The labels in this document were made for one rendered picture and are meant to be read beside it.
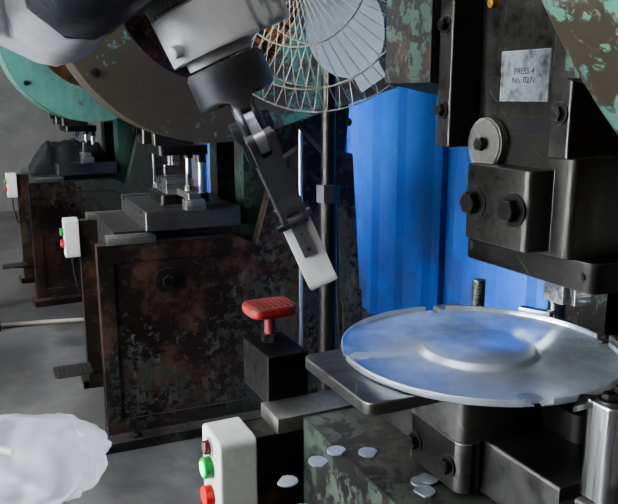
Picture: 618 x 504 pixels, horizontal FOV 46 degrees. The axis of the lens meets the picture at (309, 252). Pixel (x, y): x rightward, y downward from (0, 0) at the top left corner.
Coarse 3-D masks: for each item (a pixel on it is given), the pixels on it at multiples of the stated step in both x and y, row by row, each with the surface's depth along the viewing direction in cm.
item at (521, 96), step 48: (528, 0) 71; (528, 48) 72; (480, 96) 79; (528, 96) 72; (480, 144) 77; (528, 144) 73; (480, 192) 76; (528, 192) 70; (576, 192) 69; (480, 240) 77; (528, 240) 71; (576, 240) 70
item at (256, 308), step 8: (248, 304) 102; (256, 304) 102; (264, 304) 102; (272, 304) 101; (280, 304) 101; (288, 304) 101; (296, 304) 102; (248, 312) 100; (256, 312) 99; (264, 312) 99; (272, 312) 100; (280, 312) 100; (288, 312) 101; (296, 312) 102; (264, 320) 103; (272, 320) 102; (264, 328) 103; (272, 328) 102
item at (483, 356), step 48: (384, 336) 81; (432, 336) 79; (480, 336) 79; (528, 336) 81; (576, 336) 81; (384, 384) 68; (432, 384) 68; (480, 384) 68; (528, 384) 68; (576, 384) 68
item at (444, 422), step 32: (320, 352) 77; (352, 384) 68; (416, 416) 79; (448, 416) 74; (480, 416) 72; (512, 416) 74; (416, 448) 79; (448, 448) 74; (480, 448) 74; (448, 480) 75
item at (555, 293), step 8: (544, 288) 83; (552, 288) 80; (560, 288) 79; (544, 296) 82; (552, 296) 80; (560, 296) 79; (568, 296) 79; (576, 296) 78; (584, 296) 79; (560, 304) 79; (568, 304) 79; (576, 304) 79; (584, 304) 79
